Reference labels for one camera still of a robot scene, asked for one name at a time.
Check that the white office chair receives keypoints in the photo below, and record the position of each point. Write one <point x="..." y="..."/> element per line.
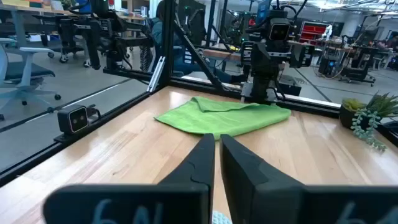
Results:
<point x="28" y="73"/>

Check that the small potted succulent plant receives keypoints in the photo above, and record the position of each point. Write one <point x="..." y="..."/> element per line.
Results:
<point x="348" y="116"/>

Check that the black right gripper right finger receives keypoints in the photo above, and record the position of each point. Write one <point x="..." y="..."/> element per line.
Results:
<point x="255" y="186"/>

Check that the black equipment stand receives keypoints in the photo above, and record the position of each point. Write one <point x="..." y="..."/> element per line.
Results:
<point x="357" y="73"/>

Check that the wooden background desk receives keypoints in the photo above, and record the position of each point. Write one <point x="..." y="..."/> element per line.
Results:
<point x="31" y="9"/>

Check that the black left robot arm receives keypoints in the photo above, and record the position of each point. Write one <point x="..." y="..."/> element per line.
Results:
<point x="264" y="84"/>

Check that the red storage shelf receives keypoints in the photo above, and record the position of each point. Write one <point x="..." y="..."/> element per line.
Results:
<point x="312" y="31"/>

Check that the green microfiber towel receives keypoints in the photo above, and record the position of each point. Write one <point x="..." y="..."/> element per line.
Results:
<point x="224" y="118"/>

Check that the silver aluminium bracket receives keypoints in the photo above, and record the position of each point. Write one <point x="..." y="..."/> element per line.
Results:
<point x="156" y="74"/>

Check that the black table-level camera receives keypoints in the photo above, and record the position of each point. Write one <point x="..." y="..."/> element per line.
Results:
<point x="77" y="119"/>

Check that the black aluminium table frame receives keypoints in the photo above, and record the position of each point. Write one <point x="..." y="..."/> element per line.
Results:
<point x="168" y="46"/>

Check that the black background robot rig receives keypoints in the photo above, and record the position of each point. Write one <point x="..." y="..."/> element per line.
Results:
<point x="93" y="31"/>

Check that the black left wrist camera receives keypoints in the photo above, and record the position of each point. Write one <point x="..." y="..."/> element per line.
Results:
<point x="279" y="31"/>

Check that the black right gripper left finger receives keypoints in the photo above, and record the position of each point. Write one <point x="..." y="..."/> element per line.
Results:
<point x="186" y="193"/>

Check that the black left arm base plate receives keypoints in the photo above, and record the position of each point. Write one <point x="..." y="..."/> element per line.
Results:
<point x="290" y="85"/>

